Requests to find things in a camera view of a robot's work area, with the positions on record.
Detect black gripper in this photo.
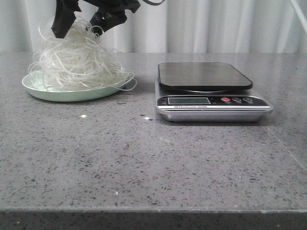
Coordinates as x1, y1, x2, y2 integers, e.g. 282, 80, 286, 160
51, 0, 141, 38

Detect white vermicelli noodle bundle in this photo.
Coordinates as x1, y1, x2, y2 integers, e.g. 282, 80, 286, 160
28, 18, 136, 92

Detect light green round plate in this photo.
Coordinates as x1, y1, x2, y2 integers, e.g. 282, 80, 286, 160
22, 71, 129, 102

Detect white pleated curtain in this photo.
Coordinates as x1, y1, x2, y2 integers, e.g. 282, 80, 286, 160
0, 0, 307, 53

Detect silver black kitchen scale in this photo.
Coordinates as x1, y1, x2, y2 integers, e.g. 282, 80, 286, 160
155, 62, 273, 122

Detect black cable loop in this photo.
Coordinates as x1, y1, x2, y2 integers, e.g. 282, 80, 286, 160
142, 0, 166, 6

